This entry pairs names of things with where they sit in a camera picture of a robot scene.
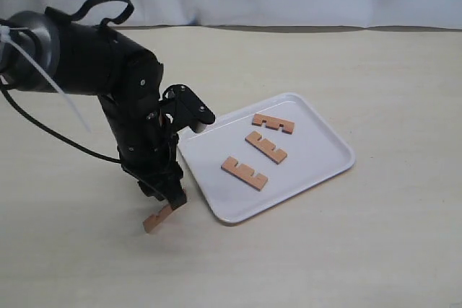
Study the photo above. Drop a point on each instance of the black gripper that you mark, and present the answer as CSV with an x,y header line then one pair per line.
x,y
147,151

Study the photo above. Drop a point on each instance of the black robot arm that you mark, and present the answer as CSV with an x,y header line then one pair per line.
x,y
49,53

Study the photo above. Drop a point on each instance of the white rectangular plastic tray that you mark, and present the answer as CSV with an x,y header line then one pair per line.
x,y
315,153

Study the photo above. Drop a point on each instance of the white zip tie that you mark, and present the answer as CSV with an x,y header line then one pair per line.
x,y
7,39

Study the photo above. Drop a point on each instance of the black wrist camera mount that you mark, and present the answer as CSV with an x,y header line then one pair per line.
x,y
186,109

